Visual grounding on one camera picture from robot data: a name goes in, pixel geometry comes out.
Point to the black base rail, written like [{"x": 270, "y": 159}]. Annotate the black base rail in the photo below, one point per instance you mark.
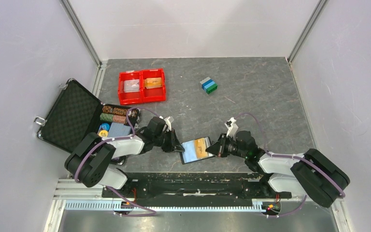
[{"x": 198, "y": 189}]

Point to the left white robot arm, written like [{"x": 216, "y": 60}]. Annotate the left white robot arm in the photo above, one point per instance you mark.
[{"x": 91, "y": 162}]

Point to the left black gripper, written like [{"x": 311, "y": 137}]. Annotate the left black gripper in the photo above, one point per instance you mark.
[{"x": 177, "y": 146}]

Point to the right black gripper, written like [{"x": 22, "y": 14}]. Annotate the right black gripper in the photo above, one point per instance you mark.
[{"x": 214, "y": 149}]

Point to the silver cards in bin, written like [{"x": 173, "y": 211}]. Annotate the silver cards in bin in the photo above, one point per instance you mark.
[{"x": 132, "y": 85}]

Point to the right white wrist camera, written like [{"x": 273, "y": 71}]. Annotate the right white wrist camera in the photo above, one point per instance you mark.
[{"x": 232, "y": 127}]

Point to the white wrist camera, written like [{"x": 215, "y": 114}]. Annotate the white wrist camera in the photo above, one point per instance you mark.
[
  {"x": 232, "y": 127},
  {"x": 168, "y": 123}
]

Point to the gold cards in bin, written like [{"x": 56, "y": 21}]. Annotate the gold cards in bin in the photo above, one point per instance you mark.
[{"x": 155, "y": 82}]

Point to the left red bin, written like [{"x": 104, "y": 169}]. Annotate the left red bin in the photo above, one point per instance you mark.
[{"x": 128, "y": 98}]

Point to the right red bin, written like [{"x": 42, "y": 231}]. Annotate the right red bin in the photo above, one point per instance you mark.
[{"x": 154, "y": 88}]

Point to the red bin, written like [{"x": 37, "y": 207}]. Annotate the red bin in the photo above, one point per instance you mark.
[
  {"x": 154, "y": 88},
  {"x": 128, "y": 98}
]

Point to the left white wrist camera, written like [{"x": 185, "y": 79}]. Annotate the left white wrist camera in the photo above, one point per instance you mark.
[{"x": 168, "y": 123}]

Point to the blue playing card deck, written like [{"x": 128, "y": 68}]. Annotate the blue playing card deck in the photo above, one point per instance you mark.
[{"x": 119, "y": 130}]

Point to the grey blue green block stack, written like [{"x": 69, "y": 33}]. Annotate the grey blue green block stack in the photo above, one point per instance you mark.
[{"x": 208, "y": 85}]

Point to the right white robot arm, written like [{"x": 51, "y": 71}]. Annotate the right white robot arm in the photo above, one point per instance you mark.
[{"x": 310, "y": 173}]

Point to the black poker chip case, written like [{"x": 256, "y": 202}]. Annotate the black poker chip case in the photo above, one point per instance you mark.
[{"x": 75, "y": 113}]

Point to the aluminium toothed rail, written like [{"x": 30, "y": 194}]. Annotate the aluminium toothed rail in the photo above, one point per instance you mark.
[{"x": 121, "y": 206}]

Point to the yellow dealer chip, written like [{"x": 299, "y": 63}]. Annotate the yellow dealer chip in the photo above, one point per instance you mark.
[{"x": 103, "y": 133}]

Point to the blue round chip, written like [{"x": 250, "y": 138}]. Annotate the blue round chip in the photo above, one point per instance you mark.
[{"x": 104, "y": 126}]

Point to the orange brown chip roll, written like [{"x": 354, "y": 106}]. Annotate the orange brown chip roll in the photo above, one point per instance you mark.
[{"x": 120, "y": 111}]

